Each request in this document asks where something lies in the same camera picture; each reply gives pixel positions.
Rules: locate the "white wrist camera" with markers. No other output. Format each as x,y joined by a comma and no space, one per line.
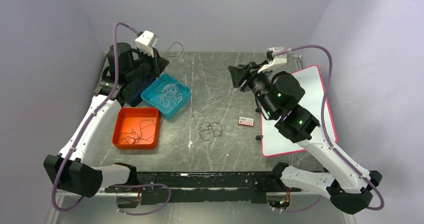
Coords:
273,60
146,42

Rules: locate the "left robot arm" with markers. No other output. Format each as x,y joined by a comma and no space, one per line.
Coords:
121,83

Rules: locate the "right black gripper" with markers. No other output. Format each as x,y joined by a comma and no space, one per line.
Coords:
252,76

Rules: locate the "orange tray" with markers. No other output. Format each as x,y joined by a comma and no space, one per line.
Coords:
137,128

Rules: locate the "pink framed whiteboard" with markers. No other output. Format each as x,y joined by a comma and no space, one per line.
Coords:
310,79

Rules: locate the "navy blue tray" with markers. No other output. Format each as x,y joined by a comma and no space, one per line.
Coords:
131,94

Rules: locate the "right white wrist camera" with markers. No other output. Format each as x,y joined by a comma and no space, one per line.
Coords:
273,60

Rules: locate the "red white small box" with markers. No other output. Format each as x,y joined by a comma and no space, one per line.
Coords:
246,121

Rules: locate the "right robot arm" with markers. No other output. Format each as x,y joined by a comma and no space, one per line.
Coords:
296,105

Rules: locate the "teal tray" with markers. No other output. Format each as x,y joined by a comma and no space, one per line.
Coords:
167,94

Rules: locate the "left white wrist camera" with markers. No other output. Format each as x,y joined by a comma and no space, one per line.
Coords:
146,42

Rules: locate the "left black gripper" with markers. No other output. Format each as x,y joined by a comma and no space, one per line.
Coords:
158,63

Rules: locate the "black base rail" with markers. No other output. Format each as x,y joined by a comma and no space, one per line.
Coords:
196,187

